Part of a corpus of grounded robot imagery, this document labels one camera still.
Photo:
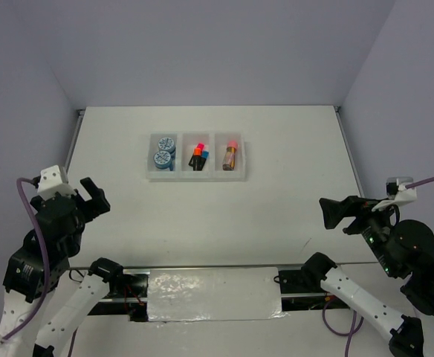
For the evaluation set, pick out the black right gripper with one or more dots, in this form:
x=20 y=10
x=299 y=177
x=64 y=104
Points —
x=332 y=209

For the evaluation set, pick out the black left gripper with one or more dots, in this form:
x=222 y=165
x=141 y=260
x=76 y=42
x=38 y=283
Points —
x=98 y=204

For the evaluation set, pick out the blue paint jar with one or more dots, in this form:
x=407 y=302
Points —
x=167 y=144
x=164 y=160

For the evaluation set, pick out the orange highlighter marker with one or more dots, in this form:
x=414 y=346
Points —
x=194 y=159

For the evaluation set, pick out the pink-lidded toothpick jar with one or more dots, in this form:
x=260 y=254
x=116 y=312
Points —
x=229 y=159

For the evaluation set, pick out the blue highlighter marker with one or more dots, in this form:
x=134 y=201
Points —
x=202 y=160

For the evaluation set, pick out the pink highlighter marker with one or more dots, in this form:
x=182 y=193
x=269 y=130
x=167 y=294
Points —
x=200 y=145

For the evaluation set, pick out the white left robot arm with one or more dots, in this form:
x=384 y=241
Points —
x=29 y=284

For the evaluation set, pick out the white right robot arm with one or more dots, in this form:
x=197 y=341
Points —
x=396 y=295

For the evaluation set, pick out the white three-compartment foam tray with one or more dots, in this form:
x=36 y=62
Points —
x=186 y=142

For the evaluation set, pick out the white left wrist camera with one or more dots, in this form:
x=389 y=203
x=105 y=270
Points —
x=54 y=180

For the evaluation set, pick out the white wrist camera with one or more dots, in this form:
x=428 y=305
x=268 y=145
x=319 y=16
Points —
x=54 y=180
x=398 y=193

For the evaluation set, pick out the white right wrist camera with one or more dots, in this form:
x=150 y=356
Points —
x=398 y=193

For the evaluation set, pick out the silver foil-covered base plate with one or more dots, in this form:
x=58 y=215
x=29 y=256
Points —
x=210 y=294

